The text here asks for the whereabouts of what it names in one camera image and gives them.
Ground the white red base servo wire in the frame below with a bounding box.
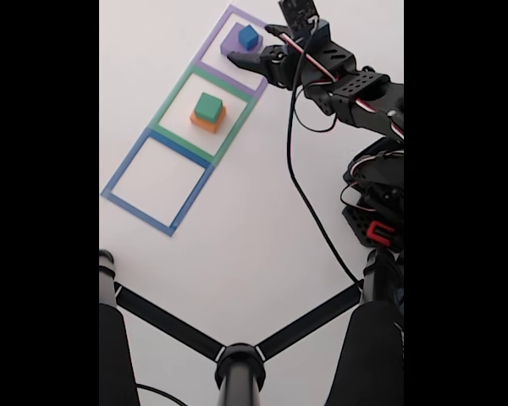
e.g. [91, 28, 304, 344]
[340, 150, 405, 215]

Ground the white red gripper servo wire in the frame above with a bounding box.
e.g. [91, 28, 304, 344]
[279, 33, 405, 140]

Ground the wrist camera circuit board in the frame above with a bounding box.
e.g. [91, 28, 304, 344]
[278, 0, 321, 38]

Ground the thin black cable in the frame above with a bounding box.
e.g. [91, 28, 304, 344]
[135, 384, 187, 406]

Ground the green tape square frame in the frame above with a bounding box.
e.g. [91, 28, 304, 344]
[148, 63, 255, 166]

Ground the green block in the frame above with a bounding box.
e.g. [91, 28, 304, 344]
[194, 92, 224, 121]

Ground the blue tape square frame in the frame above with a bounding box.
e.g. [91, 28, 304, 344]
[100, 129, 216, 238]

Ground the small blue cube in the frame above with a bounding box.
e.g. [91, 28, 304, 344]
[238, 25, 260, 49]

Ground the orange block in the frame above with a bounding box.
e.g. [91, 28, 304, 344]
[189, 105, 228, 135]

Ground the purple tape square frame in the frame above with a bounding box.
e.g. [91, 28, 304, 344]
[193, 3, 270, 97]

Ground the large purple block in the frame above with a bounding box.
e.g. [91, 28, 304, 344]
[219, 23, 264, 60]

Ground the thick black camera cable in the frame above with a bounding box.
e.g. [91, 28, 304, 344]
[285, 25, 363, 285]

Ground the black tripod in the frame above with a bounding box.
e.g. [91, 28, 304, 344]
[99, 249, 405, 406]

